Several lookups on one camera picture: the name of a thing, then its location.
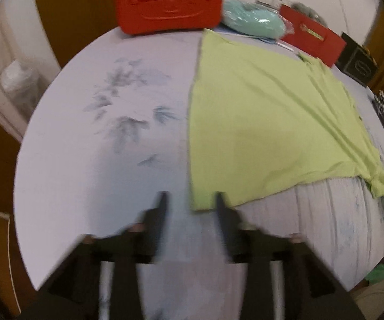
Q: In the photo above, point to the mint green cloth bundle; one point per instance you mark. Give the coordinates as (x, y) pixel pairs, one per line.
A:
(253, 18)

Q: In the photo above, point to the red gift box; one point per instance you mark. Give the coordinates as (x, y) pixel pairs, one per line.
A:
(312, 36)

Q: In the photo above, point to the white floral tablecloth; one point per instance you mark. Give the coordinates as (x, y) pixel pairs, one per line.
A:
(118, 140)

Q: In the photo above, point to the white bin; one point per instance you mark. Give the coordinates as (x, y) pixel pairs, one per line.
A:
(20, 83)

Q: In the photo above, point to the orange plastic box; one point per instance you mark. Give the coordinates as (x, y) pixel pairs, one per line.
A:
(168, 1)

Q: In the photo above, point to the black box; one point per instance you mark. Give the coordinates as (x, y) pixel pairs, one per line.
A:
(357, 61)

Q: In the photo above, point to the light green t-shirt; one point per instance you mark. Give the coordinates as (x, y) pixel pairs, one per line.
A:
(262, 113)

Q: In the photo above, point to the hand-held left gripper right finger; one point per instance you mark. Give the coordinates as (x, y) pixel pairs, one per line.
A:
(226, 221)

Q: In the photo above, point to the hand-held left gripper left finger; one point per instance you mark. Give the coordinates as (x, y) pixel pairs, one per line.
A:
(156, 218)

